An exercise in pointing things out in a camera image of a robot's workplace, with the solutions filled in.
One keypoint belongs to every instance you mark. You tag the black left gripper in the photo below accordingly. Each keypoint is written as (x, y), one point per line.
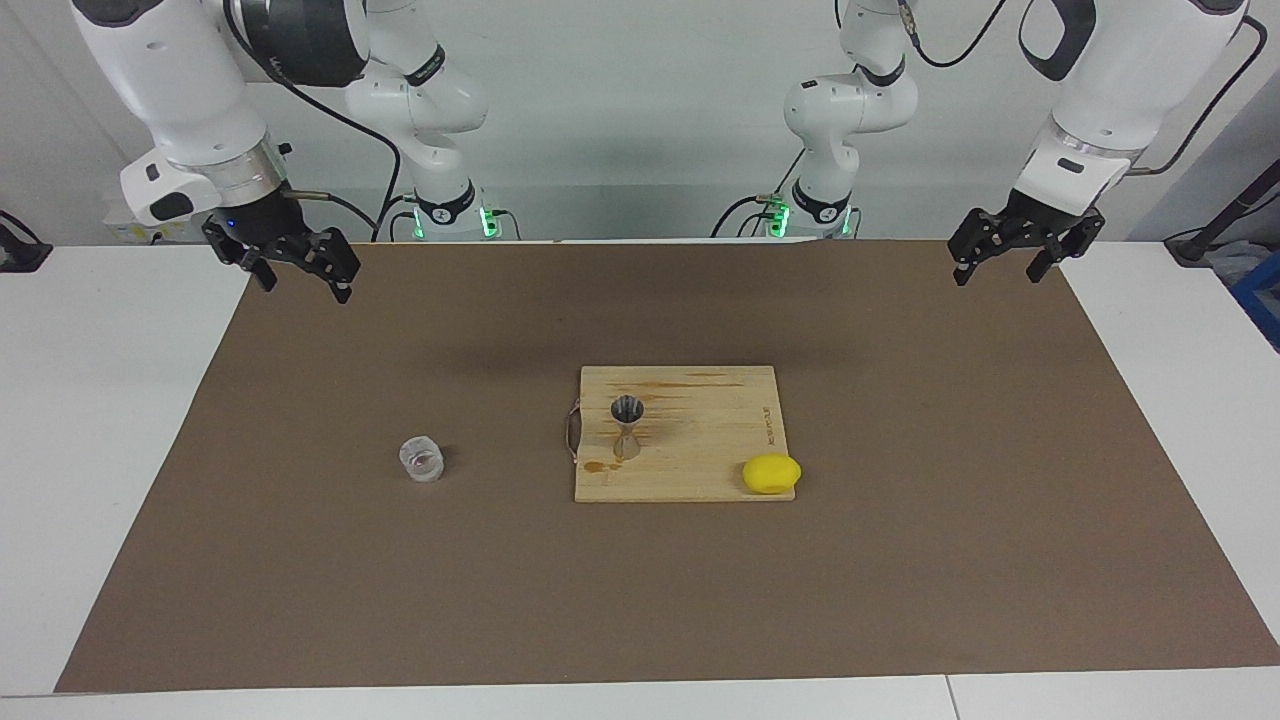
(1040, 222)

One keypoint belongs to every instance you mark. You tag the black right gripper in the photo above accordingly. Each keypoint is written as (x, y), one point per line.
(265, 225)

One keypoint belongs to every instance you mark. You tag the small clear glass cup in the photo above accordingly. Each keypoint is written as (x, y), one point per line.
(421, 460)

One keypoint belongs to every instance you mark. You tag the steel double jigger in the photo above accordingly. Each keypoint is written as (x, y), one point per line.
(627, 410)

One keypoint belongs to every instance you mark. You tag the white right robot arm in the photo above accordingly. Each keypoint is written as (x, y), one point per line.
(170, 80)

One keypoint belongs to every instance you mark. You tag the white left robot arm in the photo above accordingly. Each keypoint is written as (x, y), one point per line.
(1120, 90)

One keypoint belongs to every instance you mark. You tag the black stand pole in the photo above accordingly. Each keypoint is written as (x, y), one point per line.
(1225, 220)

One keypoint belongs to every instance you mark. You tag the blue crate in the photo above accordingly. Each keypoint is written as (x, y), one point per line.
(1260, 300)

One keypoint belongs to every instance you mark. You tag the yellow lemon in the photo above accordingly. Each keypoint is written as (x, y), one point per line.
(771, 475)

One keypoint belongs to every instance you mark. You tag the bamboo cutting board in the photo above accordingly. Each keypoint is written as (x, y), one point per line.
(700, 440)

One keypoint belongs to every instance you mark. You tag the brown table mat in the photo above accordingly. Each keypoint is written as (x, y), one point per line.
(640, 600)

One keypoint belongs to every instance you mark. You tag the white wall socket box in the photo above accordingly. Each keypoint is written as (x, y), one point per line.
(125, 234)

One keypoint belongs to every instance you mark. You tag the black clamp mount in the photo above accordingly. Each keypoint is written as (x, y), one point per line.
(20, 255)

